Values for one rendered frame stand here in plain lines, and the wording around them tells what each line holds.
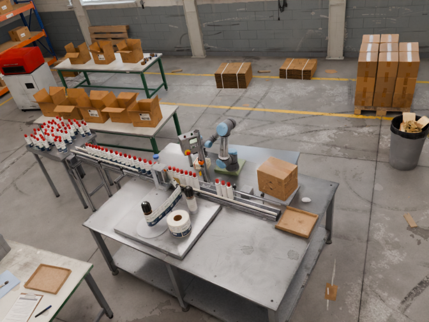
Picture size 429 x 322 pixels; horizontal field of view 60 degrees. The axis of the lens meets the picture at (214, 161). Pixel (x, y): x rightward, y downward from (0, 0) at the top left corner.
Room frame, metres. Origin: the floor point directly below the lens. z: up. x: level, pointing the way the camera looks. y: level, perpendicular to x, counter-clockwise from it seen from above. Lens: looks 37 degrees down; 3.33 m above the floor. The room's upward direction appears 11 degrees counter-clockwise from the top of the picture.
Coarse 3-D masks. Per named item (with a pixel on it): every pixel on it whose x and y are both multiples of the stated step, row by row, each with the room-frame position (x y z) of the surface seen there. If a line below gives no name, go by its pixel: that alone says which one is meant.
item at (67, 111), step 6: (66, 90) 5.50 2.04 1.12; (72, 90) 5.46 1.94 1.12; (78, 90) 5.41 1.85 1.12; (72, 96) 5.44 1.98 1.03; (78, 96) 5.40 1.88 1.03; (66, 102) 5.41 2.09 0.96; (72, 102) 5.45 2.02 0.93; (60, 108) 5.14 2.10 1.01; (66, 108) 5.09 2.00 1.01; (72, 108) 5.06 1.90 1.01; (78, 108) 5.10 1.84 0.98; (66, 114) 5.19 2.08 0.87; (72, 114) 5.15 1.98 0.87; (78, 114) 5.11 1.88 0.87
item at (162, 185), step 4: (152, 172) 3.03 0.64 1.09; (156, 172) 3.08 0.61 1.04; (160, 172) 3.02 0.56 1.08; (156, 176) 3.01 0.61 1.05; (160, 176) 3.01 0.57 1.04; (156, 180) 3.01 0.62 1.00; (164, 180) 2.99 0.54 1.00; (156, 184) 3.02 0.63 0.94; (160, 184) 2.99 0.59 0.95; (164, 184) 2.99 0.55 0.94; (168, 184) 2.99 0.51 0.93; (160, 188) 3.00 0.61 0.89; (164, 188) 2.96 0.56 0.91; (168, 188) 2.98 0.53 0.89
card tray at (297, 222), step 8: (288, 208) 2.42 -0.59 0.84; (296, 208) 2.38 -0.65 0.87; (288, 216) 2.34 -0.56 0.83; (296, 216) 2.32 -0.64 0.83; (304, 216) 2.30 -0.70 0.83; (312, 216) 2.28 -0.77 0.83; (280, 224) 2.26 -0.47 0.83; (288, 224) 2.24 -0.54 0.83; (296, 224) 2.22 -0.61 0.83; (304, 224) 2.21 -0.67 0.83; (312, 224) 2.19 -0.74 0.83; (296, 232) 2.11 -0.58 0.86; (304, 232) 2.12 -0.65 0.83
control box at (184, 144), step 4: (188, 132) 3.03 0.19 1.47; (192, 132) 3.02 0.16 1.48; (180, 136) 2.99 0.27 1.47; (188, 136) 2.97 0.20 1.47; (192, 136) 2.96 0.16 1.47; (196, 136) 2.96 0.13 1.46; (180, 140) 2.94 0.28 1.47; (184, 140) 2.93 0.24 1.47; (188, 140) 2.94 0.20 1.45; (180, 144) 2.99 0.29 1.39; (184, 144) 2.92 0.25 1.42; (188, 144) 2.94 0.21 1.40; (192, 144) 2.95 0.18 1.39; (184, 148) 2.92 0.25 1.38; (188, 148) 2.93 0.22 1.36; (192, 148) 2.94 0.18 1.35; (196, 148) 2.95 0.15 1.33; (184, 152) 2.92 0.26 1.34; (192, 152) 2.94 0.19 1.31; (184, 156) 2.93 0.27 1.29
